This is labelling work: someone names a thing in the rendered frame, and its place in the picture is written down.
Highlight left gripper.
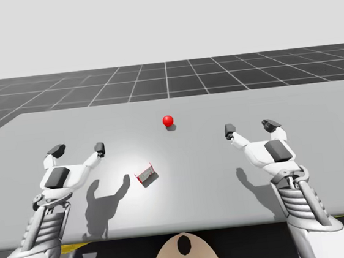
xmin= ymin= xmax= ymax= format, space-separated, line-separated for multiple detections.
xmin=35 ymin=140 xmax=110 ymax=199

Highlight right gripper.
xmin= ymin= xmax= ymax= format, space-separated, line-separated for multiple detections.
xmin=224 ymin=116 xmax=297 ymax=173

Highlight red and white carton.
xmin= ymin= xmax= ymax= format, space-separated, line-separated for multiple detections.
xmin=133 ymin=160 xmax=160 ymax=189

